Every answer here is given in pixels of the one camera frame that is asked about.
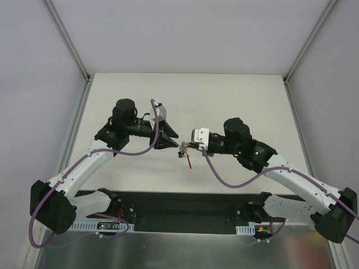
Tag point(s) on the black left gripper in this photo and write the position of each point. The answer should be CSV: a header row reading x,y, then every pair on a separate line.
x,y
155,137

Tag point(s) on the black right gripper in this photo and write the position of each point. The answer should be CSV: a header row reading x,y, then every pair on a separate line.
x,y
212,143

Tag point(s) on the steel key holder red handle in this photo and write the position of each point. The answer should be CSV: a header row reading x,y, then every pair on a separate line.
x,y
183,151

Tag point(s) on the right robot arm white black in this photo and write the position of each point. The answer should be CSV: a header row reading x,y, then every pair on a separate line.
x,y
329,210

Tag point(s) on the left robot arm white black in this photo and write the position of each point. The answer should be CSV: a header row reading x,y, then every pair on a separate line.
x,y
55,203

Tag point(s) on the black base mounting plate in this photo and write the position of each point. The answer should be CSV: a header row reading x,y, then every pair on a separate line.
x,y
191,213

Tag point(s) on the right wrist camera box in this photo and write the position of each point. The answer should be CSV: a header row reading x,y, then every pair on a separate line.
x,y
200,137

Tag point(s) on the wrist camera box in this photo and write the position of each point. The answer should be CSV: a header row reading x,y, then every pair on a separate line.
x,y
159,111
200,137

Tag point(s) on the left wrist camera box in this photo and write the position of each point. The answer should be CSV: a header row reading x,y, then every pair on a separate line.
x,y
159,111

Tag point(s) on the aluminium side rail left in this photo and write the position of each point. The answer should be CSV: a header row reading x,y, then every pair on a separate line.
x,y
74,128

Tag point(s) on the white slotted cable duct right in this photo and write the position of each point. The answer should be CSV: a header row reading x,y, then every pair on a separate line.
x,y
246,230

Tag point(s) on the white slotted cable duct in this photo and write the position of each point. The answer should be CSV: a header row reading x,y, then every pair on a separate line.
x,y
246,230
101,226

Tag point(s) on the aluminium frame post right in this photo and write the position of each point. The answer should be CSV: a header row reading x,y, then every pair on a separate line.
x,y
319,24

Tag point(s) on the aluminium frame post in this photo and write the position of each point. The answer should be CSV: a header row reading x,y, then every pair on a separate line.
x,y
61,28
319,24

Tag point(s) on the white slotted cable duct left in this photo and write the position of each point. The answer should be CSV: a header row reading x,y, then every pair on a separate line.
x,y
101,226

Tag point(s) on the aluminium frame post left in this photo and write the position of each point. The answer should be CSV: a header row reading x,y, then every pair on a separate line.
x,y
61,28

